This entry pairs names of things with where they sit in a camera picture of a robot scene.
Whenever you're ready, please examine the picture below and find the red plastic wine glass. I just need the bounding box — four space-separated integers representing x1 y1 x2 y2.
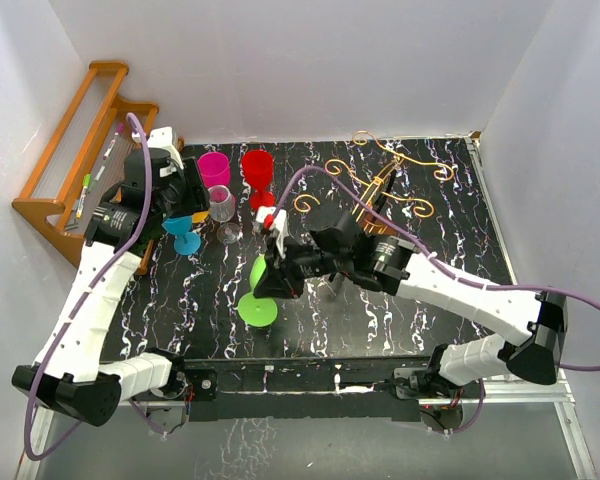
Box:
241 150 276 211

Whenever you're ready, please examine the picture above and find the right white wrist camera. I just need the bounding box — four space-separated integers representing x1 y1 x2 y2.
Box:
254 206 289 259

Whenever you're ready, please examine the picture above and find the green capped marker pen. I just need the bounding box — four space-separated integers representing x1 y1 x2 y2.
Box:
75 173 91 219

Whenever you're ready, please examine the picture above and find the black front mounting rail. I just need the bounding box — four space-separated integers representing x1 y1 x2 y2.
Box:
183 356 446 422

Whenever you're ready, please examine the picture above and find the purple cable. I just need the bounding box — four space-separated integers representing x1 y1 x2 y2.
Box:
23 112 189 461
272 166 600 435

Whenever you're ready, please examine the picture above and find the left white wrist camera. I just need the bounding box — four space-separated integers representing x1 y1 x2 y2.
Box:
125 127 184 177

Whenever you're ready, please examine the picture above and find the clear glass wine glass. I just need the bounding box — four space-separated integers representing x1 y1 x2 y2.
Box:
209 185 241 245

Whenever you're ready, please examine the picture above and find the wooden stepped shelf rack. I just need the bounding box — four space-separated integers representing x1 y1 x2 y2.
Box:
12 60 159 266

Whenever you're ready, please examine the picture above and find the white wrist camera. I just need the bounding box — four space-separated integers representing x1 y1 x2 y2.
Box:
254 206 289 259
125 127 184 177

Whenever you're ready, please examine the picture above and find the purple capped marker pen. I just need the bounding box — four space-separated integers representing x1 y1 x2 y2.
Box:
102 122 125 162

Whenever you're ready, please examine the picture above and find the green plastic wine glass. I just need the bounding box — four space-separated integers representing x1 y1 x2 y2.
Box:
237 255 278 328

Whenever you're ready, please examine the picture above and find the magenta plastic wine glass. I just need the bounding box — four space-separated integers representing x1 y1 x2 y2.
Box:
197 152 231 191

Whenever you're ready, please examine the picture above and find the gold wire wine glass rack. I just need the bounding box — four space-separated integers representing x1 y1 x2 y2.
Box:
293 130 457 235

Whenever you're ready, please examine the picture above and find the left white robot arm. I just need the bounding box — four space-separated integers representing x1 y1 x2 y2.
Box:
11 147 209 426

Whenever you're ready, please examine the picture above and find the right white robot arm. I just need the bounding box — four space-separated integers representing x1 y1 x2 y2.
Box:
253 207 566 397

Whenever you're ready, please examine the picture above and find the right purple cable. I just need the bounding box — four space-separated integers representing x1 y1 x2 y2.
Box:
272 166 600 435

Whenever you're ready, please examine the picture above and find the blue plastic wine glass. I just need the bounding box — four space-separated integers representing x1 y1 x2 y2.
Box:
162 216 201 256

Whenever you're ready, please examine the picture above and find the yellow orange plastic wine glass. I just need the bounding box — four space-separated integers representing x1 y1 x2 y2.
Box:
191 211 210 224

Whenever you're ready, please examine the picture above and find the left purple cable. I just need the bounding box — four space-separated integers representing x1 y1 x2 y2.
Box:
23 112 189 461

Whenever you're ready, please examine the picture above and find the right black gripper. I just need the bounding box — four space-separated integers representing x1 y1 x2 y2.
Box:
253 234 350 301

